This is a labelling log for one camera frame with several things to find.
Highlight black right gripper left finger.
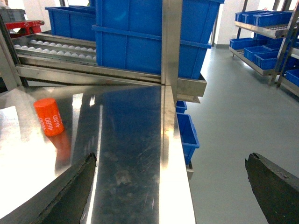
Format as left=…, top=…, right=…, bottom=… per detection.
left=0, top=153, right=97, bottom=224

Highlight orange cylindrical capacitor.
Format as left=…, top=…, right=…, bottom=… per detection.
left=33, top=98, right=64, bottom=136

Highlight blue bin under table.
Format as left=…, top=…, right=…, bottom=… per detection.
left=176, top=100, right=200, bottom=166

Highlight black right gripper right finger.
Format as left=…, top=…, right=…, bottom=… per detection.
left=245, top=153, right=299, bottom=224

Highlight steel shelf with blue bins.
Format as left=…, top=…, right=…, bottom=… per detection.
left=229, top=0, right=299, bottom=95

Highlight red metal frame table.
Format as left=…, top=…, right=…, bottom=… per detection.
left=5, top=20, right=45, bottom=36

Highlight grey plastic crate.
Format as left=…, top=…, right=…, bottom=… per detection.
left=0, top=8, right=26, bottom=22

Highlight steel roller rack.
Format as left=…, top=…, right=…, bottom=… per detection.
left=0, top=0, right=207, bottom=103

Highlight large blue plastic crate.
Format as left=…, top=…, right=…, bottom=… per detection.
left=92, top=0, right=222, bottom=79

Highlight blue crate behind left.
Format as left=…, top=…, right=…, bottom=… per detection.
left=45, top=6, right=96, bottom=41

